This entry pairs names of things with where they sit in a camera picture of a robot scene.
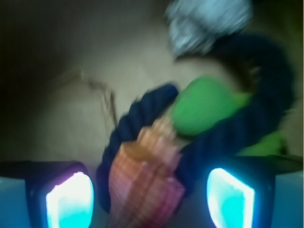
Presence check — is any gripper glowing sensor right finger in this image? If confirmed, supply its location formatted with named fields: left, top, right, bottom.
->
left=206, top=155, right=304, bottom=228

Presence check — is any crumpled white paper ball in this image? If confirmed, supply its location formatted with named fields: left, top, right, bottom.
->
left=164, top=0, right=253, bottom=57

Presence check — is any orange spiral seashell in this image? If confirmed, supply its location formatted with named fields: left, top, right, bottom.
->
left=107, top=117, right=185, bottom=228

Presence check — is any dark blue rope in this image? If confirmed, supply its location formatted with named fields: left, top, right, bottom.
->
left=96, top=33, right=297, bottom=213

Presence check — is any brown paper bag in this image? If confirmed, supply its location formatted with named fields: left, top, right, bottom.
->
left=0, top=0, right=304, bottom=167

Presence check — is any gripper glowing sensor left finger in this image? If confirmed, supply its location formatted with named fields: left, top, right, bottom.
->
left=0, top=161, right=95, bottom=228

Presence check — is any green plush toy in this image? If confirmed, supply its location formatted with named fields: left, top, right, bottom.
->
left=171, top=77, right=290, bottom=159

